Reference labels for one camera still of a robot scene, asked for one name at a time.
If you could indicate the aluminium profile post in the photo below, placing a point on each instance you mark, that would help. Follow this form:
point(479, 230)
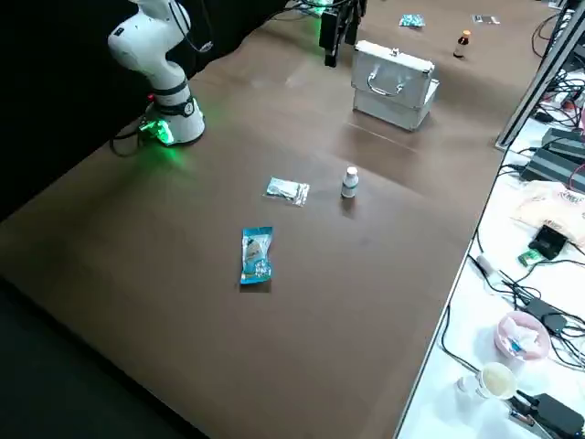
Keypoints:
point(537, 84)

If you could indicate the small green circuit board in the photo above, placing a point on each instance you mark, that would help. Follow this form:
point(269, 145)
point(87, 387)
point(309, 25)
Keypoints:
point(529, 257)

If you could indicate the silver aluminium medicine case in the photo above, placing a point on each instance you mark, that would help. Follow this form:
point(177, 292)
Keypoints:
point(393, 96)

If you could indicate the small white cap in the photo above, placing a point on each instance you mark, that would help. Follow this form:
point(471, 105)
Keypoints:
point(467, 385)

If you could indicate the clear packet with black label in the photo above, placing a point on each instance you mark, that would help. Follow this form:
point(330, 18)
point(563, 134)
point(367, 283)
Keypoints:
point(486, 18)

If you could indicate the white paper cup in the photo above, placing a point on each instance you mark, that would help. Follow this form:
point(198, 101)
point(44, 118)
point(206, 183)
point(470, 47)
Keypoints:
point(497, 382)

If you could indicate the brown bottle with orange cap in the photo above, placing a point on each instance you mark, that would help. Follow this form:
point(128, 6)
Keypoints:
point(461, 46)

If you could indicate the white plastic bottle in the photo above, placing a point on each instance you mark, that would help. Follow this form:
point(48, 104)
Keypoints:
point(349, 185)

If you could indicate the black power adapter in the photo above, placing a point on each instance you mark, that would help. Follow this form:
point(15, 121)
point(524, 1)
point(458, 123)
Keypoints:
point(546, 315)

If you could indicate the blue printed foil packet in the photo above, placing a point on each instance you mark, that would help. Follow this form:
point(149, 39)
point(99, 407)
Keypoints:
point(257, 256)

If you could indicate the beige plastic bag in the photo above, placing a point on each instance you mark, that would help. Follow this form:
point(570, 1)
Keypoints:
point(553, 201)

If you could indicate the small black open box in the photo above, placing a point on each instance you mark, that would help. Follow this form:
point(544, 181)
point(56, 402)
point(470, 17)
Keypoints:
point(550, 240)

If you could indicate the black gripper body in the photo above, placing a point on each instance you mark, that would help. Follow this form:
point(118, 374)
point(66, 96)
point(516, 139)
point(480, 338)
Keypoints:
point(347, 3)

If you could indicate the blue and white pill packet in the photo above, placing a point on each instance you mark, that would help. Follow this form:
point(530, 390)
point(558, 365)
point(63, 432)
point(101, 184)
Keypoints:
point(412, 21)

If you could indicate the pink bowl with tissues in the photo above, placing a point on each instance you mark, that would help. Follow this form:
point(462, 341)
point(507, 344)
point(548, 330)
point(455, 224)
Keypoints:
point(523, 338)

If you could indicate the black handheld device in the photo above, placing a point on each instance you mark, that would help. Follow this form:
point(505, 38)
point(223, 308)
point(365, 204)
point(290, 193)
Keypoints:
point(555, 411)

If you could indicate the black power brick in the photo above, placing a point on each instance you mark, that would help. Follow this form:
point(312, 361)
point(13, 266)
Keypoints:
point(553, 167)
point(566, 139)

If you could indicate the clear zip bag green contents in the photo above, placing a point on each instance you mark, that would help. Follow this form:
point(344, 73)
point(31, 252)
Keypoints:
point(287, 191)

